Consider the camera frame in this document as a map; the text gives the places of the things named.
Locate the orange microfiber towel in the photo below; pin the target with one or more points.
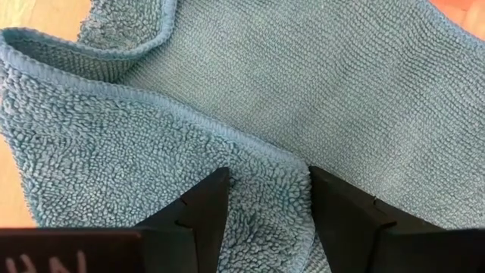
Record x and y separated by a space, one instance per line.
451 4

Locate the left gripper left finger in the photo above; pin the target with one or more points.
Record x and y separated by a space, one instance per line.
170 246

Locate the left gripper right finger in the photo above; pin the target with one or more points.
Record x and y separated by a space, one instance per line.
379 246

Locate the blue microfiber towel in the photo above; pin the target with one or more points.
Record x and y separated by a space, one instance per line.
265 95

